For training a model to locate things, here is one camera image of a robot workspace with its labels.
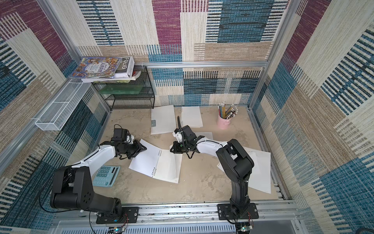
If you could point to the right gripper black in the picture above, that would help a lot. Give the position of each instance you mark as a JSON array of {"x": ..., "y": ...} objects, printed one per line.
[{"x": 177, "y": 146}]

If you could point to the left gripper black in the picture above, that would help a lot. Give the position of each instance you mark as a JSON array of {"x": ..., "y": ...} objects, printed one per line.
[{"x": 137, "y": 145}]

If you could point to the pale green notebook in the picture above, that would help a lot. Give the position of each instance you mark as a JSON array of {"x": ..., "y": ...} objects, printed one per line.
[{"x": 157, "y": 163}]

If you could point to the white spiral notebook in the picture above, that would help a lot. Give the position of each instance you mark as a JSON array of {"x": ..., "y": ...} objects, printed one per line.
[{"x": 163, "y": 120}]

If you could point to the grey-green notebook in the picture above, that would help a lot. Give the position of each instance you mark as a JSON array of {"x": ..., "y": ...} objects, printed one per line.
[{"x": 191, "y": 116}]

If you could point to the torn white notebook page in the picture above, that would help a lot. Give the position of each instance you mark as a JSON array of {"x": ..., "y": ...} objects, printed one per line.
[{"x": 261, "y": 182}]

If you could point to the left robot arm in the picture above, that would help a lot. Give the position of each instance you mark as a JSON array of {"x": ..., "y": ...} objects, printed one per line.
[{"x": 72, "y": 187}]

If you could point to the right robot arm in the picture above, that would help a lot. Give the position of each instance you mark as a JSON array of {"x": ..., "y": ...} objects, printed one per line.
[{"x": 235, "y": 161}]

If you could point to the light blue calculator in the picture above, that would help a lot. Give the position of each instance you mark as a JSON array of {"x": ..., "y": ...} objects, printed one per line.
[{"x": 106, "y": 176}]

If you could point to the pink pencil cup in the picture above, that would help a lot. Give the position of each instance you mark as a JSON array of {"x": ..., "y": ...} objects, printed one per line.
[{"x": 223, "y": 123}]

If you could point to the green folder on shelf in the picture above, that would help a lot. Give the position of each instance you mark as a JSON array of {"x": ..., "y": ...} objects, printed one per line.
[{"x": 121, "y": 89}]

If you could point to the bundle of pencils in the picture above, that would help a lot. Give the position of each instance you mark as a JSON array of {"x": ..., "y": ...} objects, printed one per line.
[{"x": 227, "y": 112}]

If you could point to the folio book black white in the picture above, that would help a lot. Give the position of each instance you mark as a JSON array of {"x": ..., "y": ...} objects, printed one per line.
[{"x": 125, "y": 69}]

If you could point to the colourful picture book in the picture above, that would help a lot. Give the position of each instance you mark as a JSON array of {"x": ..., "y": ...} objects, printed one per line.
[{"x": 96, "y": 67}]

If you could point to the black wire shelf rack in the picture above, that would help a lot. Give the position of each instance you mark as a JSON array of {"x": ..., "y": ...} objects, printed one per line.
[{"x": 137, "y": 94}]

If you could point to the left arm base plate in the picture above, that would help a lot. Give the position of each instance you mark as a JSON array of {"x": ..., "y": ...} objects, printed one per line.
[{"x": 128, "y": 215}]

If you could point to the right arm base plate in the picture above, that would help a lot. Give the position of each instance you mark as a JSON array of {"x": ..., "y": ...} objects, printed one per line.
[{"x": 227, "y": 211}]

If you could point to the white wire mesh basket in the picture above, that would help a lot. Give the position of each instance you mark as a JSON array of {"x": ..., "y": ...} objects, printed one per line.
[{"x": 63, "y": 105}]

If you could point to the aluminium front rail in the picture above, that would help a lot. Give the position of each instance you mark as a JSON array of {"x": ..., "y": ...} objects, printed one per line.
[{"x": 268, "y": 210}]

